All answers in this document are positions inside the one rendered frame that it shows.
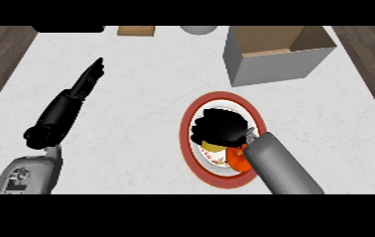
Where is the grey cardboard box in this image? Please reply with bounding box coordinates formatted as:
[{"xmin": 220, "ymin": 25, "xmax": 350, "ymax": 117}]
[{"xmin": 223, "ymin": 25, "xmax": 338, "ymax": 88}]

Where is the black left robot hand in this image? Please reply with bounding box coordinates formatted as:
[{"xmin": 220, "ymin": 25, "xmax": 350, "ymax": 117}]
[{"xmin": 22, "ymin": 57, "xmax": 105, "ymax": 151}]

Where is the black appliance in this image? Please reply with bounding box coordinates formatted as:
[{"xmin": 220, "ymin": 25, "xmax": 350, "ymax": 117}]
[{"xmin": 31, "ymin": 25, "xmax": 106, "ymax": 34}]

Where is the orange fruit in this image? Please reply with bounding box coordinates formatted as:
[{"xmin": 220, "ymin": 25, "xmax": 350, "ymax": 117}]
[{"xmin": 224, "ymin": 143, "xmax": 255, "ymax": 174}]

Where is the small wooden block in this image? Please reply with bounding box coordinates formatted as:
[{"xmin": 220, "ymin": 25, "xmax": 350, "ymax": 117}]
[{"xmin": 115, "ymin": 25, "xmax": 156, "ymax": 38}]

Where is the red rimmed white plate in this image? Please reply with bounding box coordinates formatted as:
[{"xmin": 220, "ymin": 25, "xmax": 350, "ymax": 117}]
[{"xmin": 179, "ymin": 90, "xmax": 269, "ymax": 189}]

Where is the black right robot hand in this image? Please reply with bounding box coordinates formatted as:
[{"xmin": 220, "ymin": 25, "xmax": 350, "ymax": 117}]
[{"xmin": 189, "ymin": 107, "xmax": 251, "ymax": 149}]

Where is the grey round bowl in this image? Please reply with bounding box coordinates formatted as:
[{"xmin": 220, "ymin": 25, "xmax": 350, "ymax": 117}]
[{"xmin": 179, "ymin": 25, "xmax": 220, "ymax": 36}]

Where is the yellow lemon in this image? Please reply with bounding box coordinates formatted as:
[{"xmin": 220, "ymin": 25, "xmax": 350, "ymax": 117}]
[{"xmin": 201, "ymin": 140, "xmax": 229, "ymax": 154}]

